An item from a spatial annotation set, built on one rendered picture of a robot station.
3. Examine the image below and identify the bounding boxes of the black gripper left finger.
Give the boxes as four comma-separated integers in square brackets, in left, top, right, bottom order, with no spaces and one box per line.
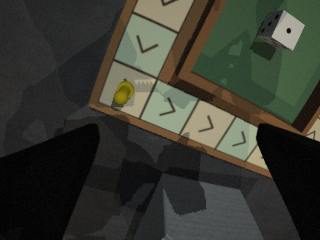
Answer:
[0,124,100,240]

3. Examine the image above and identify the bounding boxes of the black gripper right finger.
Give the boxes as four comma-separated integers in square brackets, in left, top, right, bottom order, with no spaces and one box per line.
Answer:
[256,124,320,240]

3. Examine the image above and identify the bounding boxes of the yellow pawn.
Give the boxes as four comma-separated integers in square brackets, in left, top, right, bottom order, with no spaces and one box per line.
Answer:
[115,81,133,105]

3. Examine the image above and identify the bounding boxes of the grey die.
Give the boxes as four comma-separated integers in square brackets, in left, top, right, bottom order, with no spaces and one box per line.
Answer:
[257,11,305,51]

